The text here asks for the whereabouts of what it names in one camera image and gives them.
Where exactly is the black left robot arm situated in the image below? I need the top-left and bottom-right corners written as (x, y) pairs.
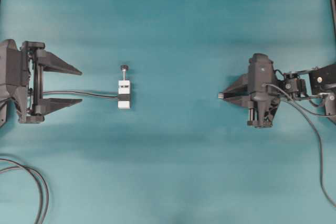
top-left (1, 39), bottom-right (82, 125)

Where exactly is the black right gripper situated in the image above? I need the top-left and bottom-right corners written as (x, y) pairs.
top-left (223, 73), bottom-right (280, 128)

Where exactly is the black looped cable bottom left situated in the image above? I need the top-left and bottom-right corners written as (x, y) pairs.
top-left (0, 157), bottom-right (50, 224)

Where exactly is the black USB cable with plug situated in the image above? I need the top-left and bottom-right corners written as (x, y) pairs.
top-left (218, 92), bottom-right (336, 208)

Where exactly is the black female connector cable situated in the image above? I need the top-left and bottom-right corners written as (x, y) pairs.
top-left (41, 90), bottom-right (119, 99)

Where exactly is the black right camera cable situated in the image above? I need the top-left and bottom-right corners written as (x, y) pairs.
top-left (262, 83), bottom-right (334, 116)

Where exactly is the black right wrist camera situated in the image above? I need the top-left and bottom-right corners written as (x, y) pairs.
top-left (248, 53), bottom-right (274, 109)

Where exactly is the white clamp with female connector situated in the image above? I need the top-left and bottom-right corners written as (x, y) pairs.
top-left (118, 65), bottom-right (131, 109)

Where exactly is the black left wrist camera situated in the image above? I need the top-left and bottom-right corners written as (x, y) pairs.
top-left (1, 39), bottom-right (30, 104)

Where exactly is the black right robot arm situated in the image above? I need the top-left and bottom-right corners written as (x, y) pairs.
top-left (218, 61), bottom-right (335, 128)

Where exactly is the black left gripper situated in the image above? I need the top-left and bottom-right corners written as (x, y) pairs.
top-left (16, 41), bottom-right (82, 124)

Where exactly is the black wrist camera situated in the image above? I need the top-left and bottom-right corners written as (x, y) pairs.
top-left (248, 53), bottom-right (274, 109)
top-left (1, 39), bottom-right (30, 104)

